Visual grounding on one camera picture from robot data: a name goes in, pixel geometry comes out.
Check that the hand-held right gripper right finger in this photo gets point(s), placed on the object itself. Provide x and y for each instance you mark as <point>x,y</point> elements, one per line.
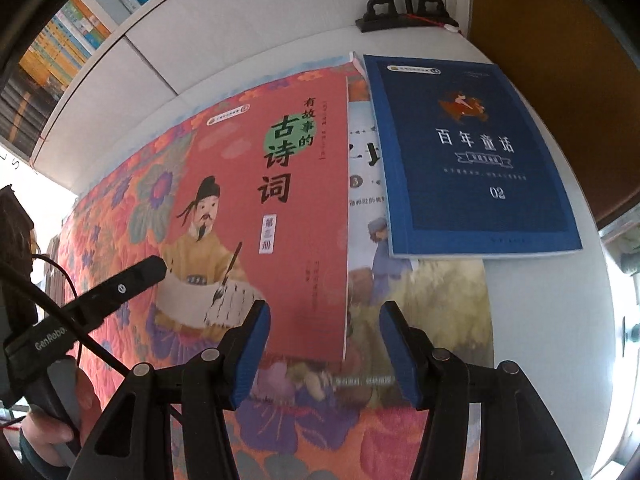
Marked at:
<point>402,355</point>

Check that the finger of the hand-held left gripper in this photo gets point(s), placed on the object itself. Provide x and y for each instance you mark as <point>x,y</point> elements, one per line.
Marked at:
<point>120,287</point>

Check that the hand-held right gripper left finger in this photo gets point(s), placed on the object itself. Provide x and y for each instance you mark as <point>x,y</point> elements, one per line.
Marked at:
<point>250,355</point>

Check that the white book with figure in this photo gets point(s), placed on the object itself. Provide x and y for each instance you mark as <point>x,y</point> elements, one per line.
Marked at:
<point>440,310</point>

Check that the orange-red poet book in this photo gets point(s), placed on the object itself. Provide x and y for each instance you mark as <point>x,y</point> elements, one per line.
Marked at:
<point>225,160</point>

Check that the navy storybook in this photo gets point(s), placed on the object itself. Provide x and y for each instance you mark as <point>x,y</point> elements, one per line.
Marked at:
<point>475,185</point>

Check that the person's left forearm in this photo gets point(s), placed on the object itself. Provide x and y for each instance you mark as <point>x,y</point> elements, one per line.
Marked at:
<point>35,467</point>

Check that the person's left hand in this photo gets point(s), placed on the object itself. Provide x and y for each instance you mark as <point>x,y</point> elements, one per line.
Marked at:
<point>45,434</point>

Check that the orange floral quilted mat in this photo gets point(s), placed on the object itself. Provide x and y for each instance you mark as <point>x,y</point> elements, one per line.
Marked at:
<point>125,200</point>

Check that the row of black hardbacks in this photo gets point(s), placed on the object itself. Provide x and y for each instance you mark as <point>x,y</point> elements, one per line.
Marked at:
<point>25,110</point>

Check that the row of yellow spines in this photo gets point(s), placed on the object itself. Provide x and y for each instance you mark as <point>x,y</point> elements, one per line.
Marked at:
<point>65,40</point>

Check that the white bookshelf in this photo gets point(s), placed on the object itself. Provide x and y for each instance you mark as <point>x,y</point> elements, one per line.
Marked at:
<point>225,50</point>

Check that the brown wooden cabinet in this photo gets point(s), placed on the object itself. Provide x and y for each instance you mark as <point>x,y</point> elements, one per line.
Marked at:
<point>550,35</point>

